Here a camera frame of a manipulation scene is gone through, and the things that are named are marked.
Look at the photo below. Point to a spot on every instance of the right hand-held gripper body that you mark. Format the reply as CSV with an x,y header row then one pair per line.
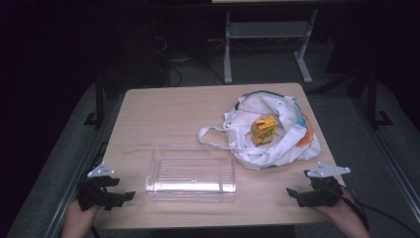
x,y
325,190

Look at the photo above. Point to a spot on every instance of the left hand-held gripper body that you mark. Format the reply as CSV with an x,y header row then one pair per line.
x,y
89,193

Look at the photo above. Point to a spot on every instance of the person's left hand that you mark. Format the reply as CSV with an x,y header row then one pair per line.
x,y
77,219

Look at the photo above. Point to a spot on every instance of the white tote bag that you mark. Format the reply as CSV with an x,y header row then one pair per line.
x,y
284,145

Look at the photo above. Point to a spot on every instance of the yellow juice carton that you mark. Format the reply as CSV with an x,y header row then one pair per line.
x,y
264,131

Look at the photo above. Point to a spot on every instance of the clear plastic container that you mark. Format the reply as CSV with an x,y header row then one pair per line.
x,y
191,175

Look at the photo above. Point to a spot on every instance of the black metal stand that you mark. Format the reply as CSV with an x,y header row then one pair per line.
x,y
372,99
99,99

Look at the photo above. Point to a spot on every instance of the white metal table frame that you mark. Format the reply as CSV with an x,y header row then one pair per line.
x,y
264,29

